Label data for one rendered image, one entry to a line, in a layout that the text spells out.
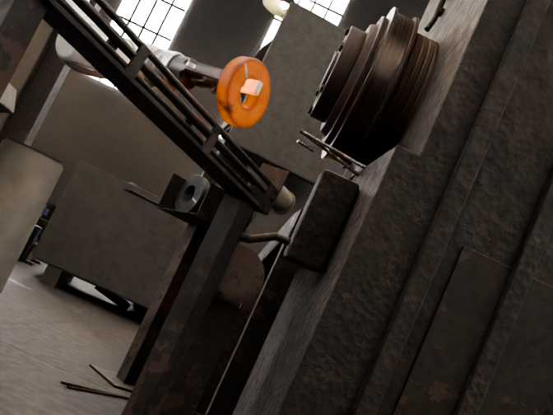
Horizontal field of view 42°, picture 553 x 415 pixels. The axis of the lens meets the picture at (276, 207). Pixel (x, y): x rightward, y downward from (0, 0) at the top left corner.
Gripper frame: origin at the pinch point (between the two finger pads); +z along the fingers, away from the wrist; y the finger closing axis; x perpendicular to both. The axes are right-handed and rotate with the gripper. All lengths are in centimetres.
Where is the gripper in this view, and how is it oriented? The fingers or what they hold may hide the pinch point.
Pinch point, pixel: (246, 86)
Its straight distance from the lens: 162.0
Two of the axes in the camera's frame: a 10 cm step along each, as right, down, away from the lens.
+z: 8.2, 2.5, -5.2
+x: 3.7, -9.1, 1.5
